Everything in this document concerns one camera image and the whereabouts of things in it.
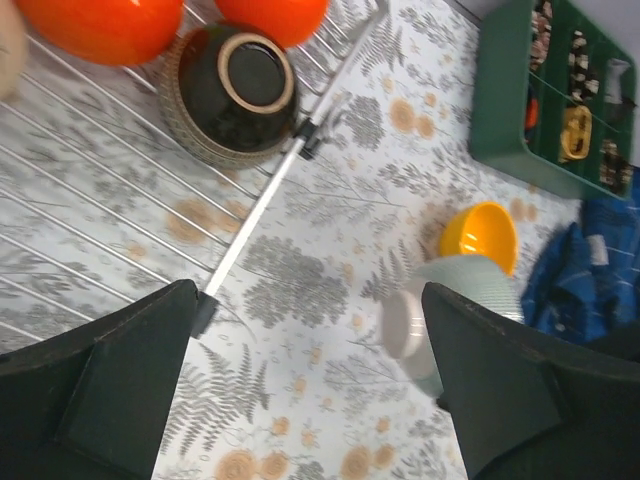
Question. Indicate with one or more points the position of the beige bowl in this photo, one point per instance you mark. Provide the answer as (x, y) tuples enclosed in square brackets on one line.
[(14, 47)]

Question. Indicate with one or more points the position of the yellow bowl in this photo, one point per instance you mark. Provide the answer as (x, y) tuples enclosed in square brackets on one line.
[(485, 229)]

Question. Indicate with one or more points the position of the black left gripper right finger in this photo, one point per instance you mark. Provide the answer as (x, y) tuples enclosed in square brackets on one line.
[(527, 405)]

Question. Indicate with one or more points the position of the orange bowl rear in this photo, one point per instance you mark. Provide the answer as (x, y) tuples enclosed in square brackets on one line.
[(288, 22)]

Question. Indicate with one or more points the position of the metal wire dish rack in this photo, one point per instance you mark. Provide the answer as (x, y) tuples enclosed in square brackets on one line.
[(100, 205)]

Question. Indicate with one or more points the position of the floral table mat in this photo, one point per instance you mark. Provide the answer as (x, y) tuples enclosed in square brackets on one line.
[(290, 380)]

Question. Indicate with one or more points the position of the green compartment tray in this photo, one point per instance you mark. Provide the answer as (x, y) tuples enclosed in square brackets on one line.
[(555, 101)]

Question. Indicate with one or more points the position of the black patterned bowl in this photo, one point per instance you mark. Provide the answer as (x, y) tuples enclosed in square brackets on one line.
[(229, 95)]

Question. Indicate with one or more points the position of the orange bowl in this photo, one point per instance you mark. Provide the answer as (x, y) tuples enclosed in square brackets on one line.
[(288, 22), (113, 33)]

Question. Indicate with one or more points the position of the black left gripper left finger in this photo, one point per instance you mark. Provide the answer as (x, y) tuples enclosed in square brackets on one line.
[(92, 403)]

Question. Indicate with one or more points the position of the blue plaid cloth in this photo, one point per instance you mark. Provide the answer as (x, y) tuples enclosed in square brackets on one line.
[(586, 282)]

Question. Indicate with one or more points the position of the orange bowl front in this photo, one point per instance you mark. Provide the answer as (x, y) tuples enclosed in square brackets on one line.
[(113, 33)]

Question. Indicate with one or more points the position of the mint green bowl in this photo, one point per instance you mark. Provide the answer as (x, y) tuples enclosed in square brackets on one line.
[(402, 325)]

